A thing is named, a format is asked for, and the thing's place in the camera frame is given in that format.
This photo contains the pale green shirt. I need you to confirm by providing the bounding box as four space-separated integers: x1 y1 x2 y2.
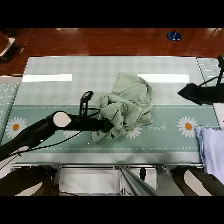
91 72 155 143

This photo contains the blue round disc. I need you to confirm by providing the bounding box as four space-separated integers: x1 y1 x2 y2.
167 30 183 42

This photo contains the silver frame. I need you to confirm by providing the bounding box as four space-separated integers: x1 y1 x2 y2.
9 161 205 197

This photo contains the black cable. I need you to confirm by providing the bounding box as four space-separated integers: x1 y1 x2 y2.
18 129 83 155

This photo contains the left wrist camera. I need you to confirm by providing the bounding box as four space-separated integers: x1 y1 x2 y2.
78 90 101 118

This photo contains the light blue garment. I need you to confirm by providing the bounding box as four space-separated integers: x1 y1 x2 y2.
193 126 224 186

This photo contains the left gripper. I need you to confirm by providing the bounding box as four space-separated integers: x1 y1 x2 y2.
78 114 115 133

